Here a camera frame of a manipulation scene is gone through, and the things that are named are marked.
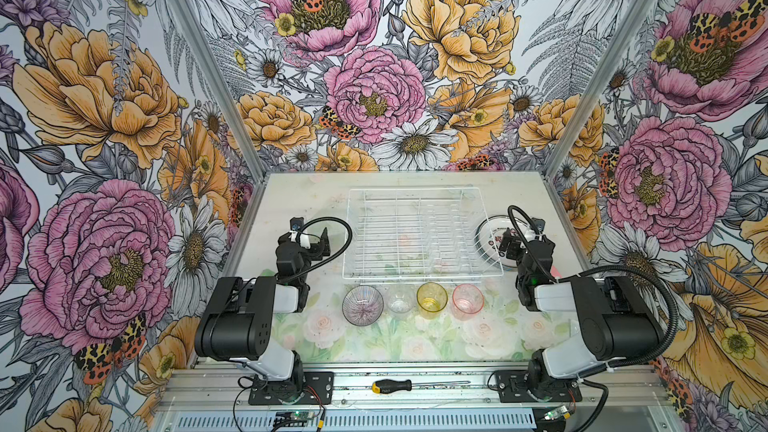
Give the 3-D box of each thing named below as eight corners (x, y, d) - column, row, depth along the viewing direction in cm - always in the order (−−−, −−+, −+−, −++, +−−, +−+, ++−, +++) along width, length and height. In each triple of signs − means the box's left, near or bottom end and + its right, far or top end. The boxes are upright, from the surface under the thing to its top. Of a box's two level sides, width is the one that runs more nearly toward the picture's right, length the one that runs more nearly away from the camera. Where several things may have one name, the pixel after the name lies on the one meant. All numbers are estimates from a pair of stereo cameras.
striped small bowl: (342, 326, 85) (340, 320, 82) (346, 291, 92) (344, 284, 89) (383, 326, 85) (382, 320, 82) (383, 291, 92) (383, 284, 89)
